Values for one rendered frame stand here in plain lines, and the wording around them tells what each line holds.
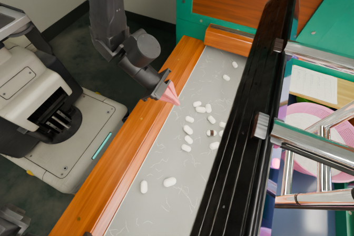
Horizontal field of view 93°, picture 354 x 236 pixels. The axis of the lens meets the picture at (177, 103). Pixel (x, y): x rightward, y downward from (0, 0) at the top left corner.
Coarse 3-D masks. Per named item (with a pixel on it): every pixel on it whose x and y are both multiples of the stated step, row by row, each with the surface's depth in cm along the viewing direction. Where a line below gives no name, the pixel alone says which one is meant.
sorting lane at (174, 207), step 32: (224, 64) 75; (192, 96) 66; (224, 96) 66; (192, 128) 59; (160, 160) 53; (192, 160) 53; (128, 192) 48; (160, 192) 48; (192, 192) 48; (128, 224) 44; (160, 224) 44
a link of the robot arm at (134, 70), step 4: (124, 52) 41; (120, 56) 43; (124, 56) 39; (120, 60) 41; (124, 60) 40; (128, 60) 41; (120, 64) 41; (124, 64) 41; (128, 64) 41; (124, 68) 42; (128, 68) 42; (132, 68) 41; (136, 68) 42; (140, 68) 42; (144, 68) 43; (128, 72) 42; (132, 72) 42; (136, 72) 42; (132, 76) 43
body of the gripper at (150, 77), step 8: (144, 72) 42; (152, 72) 44; (168, 72) 47; (136, 80) 44; (144, 80) 43; (152, 80) 44; (160, 80) 44; (152, 88) 44; (144, 96) 45; (152, 96) 42
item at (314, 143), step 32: (320, 64) 25; (352, 64) 23; (256, 128) 19; (288, 128) 18; (320, 128) 35; (288, 160) 43; (320, 160) 17; (352, 160) 16; (288, 192) 39; (320, 192) 28; (352, 192) 23
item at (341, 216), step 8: (336, 184) 54; (344, 184) 52; (352, 184) 49; (336, 216) 50; (344, 216) 48; (352, 216) 47; (336, 224) 49; (344, 224) 47; (352, 224) 46; (336, 232) 48; (344, 232) 46; (352, 232) 46
